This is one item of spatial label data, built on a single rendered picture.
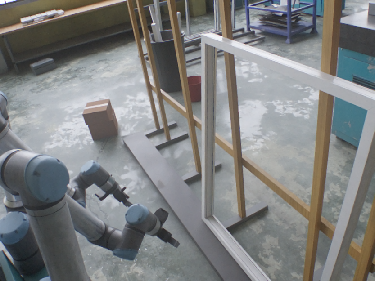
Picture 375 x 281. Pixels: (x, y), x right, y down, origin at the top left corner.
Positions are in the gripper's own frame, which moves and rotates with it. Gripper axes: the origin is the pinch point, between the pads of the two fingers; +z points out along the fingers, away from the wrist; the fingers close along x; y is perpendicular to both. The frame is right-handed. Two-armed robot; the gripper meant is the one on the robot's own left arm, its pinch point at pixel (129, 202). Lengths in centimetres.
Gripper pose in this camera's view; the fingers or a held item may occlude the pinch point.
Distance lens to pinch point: 188.7
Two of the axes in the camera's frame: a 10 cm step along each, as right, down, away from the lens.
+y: 7.0, -6.9, 1.5
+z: 5.3, 6.5, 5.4
